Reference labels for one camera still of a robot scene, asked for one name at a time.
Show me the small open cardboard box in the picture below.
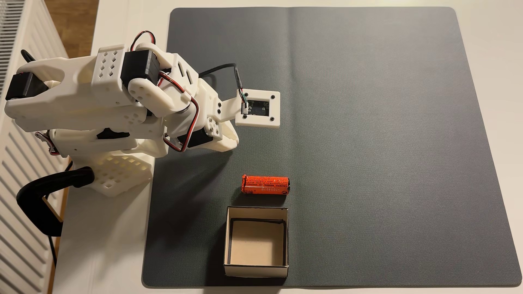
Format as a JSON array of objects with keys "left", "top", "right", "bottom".
[{"left": 223, "top": 206, "right": 289, "bottom": 279}]

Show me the red black white servo wire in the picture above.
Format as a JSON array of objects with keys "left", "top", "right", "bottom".
[{"left": 157, "top": 71, "right": 201, "bottom": 152}]

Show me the black table clamp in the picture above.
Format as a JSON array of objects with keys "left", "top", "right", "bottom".
[{"left": 16, "top": 167, "right": 95, "bottom": 237}]

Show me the white square camera box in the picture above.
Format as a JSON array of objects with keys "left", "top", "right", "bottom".
[{"left": 220, "top": 89, "right": 281, "bottom": 129}]

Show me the dark grey table mat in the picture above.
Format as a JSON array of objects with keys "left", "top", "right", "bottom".
[{"left": 141, "top": 6, "right": 523, "bottom": 289}]

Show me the black power cable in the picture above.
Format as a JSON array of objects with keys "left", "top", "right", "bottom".
[{"left": 44, "top": 161, "right": 74, "bottom": 268}]

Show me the white radiator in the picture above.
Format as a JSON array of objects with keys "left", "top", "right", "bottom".
[{"left": 0, "top": 0, "right": 71, "bottom": 294}]

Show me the black camera cable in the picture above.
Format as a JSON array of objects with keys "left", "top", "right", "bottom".
[{"left": 199, "top": 63, "right": 247, "bottom": 105}]

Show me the red cylindrical battery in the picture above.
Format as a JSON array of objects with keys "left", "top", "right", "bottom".
[{"left": 241, "top": 175, "right": 291, "bottom": 195}]

